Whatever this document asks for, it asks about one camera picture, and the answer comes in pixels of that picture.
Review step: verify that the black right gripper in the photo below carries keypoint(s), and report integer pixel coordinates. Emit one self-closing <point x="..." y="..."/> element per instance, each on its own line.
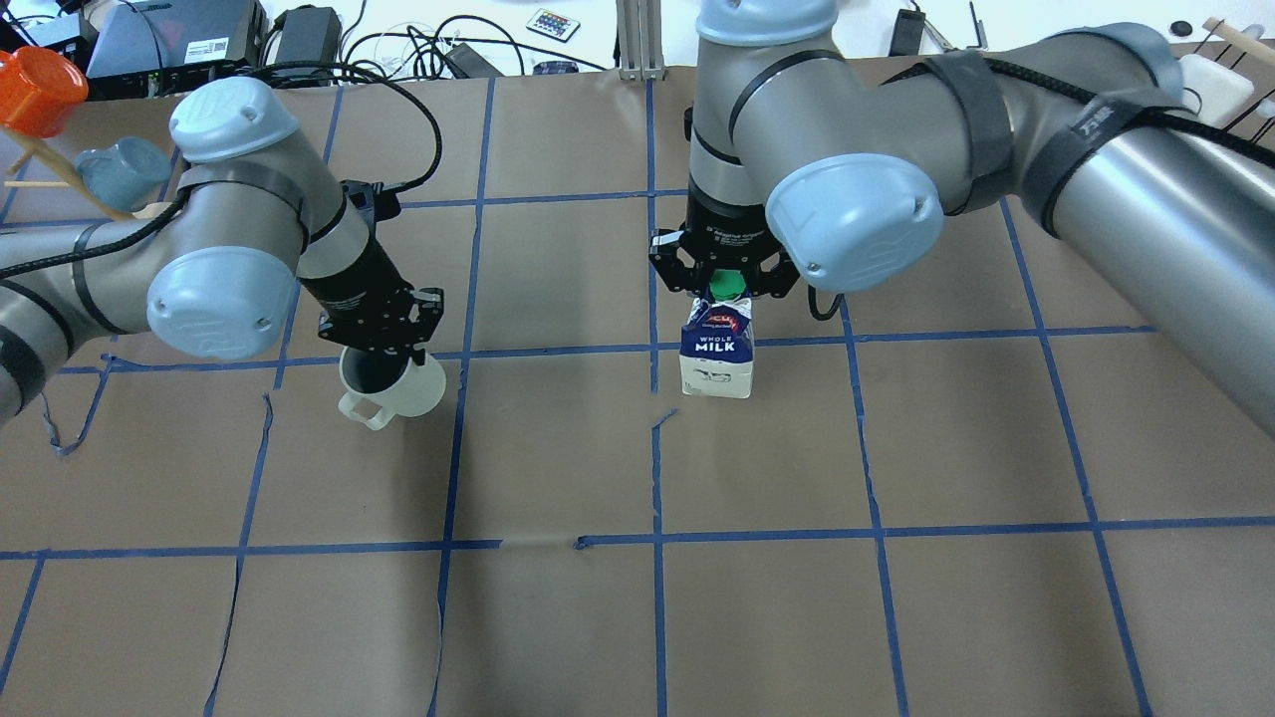
<point x="719" y="224"/>

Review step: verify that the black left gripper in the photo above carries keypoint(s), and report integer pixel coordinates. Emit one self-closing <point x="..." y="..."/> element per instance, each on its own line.
<point x="357" y="282"/>

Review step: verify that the white grey mug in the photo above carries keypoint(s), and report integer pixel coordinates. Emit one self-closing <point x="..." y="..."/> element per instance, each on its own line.
<point x="380" y="388"/>

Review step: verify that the whole milk carton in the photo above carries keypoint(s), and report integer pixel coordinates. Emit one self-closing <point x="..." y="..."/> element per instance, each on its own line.
<point x="716" y="350"/>

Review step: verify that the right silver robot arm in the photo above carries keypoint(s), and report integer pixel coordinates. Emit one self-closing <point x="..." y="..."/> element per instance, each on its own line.
<point x="799" y="171"/>

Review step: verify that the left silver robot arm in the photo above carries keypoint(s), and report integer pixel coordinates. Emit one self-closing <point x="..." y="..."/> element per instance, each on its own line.
<point x="256" y="214"/>

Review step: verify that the small remote control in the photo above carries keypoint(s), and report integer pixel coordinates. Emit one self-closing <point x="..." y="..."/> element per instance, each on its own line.
<point x="553" y="25"/>

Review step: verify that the small black power adapter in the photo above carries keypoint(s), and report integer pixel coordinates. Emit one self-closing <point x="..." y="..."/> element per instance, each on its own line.
<point x="907" y="33"/>

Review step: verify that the blue mug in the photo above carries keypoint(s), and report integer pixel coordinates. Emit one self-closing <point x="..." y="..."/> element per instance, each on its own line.
<point x="126" y="175"/>

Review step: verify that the black power brick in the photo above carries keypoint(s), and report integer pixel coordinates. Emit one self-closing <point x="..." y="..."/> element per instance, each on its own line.
<point x="308" y="33"/>

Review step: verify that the wooden mug tree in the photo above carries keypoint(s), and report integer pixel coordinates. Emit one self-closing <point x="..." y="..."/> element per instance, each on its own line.
<point x="68" y="177"/>

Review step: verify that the orange mug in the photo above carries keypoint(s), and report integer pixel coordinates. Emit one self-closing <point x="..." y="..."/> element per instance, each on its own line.
<point x="40" y="90"/>

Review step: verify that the aluminium frame post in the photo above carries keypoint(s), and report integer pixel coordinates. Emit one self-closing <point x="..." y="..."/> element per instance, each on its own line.
<point x="640" y="41"/>

